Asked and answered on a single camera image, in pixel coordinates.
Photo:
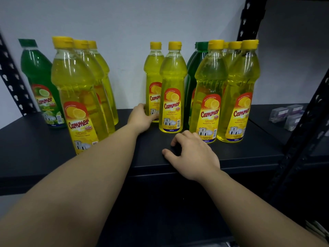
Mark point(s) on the person's left hand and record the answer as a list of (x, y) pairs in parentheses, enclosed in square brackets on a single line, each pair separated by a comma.
[(140, 119)]

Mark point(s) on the person's right hand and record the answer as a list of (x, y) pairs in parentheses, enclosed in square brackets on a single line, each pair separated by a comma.
[(198, 159)]

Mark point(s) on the black metal shelving rack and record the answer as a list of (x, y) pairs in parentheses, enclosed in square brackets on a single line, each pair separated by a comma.
[(154, 151), (267, 118)]

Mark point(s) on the yellow dish soap bottle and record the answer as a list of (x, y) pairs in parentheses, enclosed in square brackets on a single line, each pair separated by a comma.
[(173, 74), (106, 69), (210, 74), (153, 64), (232, 55), (243, 74), (99, 74), (74, 74), (225, 46)]

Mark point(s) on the person's right forearm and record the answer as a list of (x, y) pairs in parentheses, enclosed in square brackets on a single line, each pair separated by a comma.
[(252, 216)]

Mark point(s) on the person's left forearm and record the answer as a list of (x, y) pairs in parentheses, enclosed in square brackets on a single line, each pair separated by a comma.
[(72, 192)]

